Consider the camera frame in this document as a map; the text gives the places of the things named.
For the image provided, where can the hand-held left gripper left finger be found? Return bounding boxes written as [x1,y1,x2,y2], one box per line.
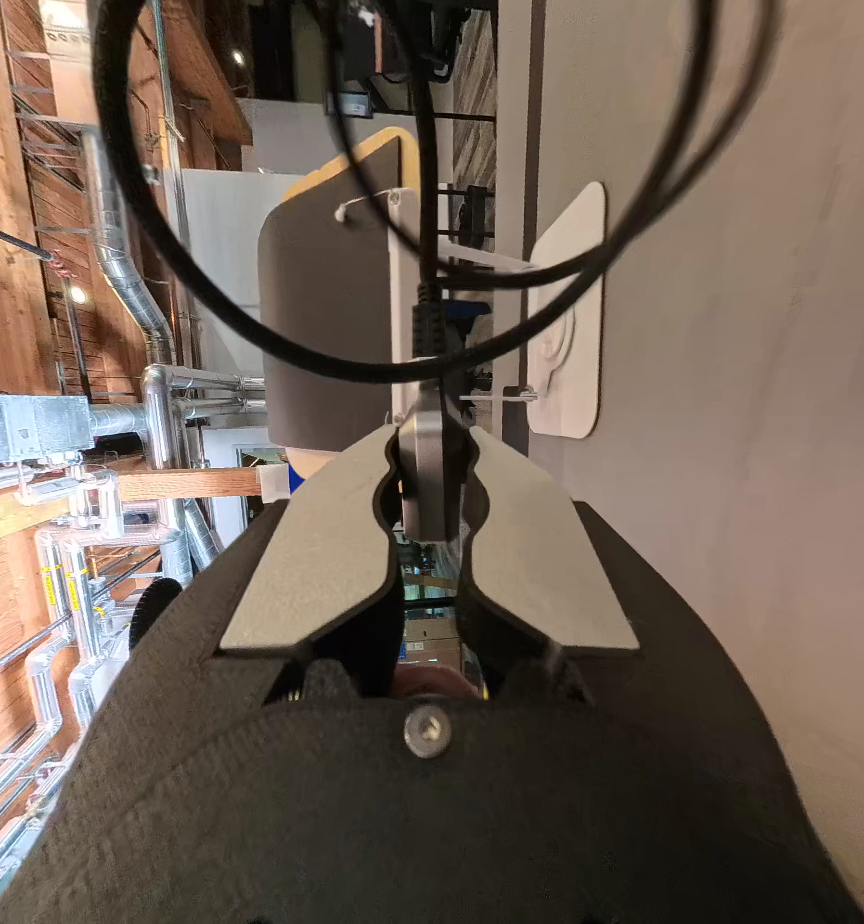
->
[219,424,404,695]

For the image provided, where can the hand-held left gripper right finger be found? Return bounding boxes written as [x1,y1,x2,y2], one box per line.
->
[461,426,641,697]

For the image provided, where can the black braided hdmi cable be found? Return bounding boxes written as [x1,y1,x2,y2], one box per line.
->
[92,0,775,544]

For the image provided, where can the smooth silver pipes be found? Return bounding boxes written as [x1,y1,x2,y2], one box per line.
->
[13,363,268,730]

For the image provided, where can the metal sprinkler pipe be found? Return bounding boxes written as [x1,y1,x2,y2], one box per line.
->
[0,217,61,264]

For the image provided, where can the silver spiral air duct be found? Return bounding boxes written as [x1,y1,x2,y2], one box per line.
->
[161,498,219,586]
[84,130,179,365]

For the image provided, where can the rectangular metal duct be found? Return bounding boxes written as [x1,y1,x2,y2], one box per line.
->
[0,393,93,469]

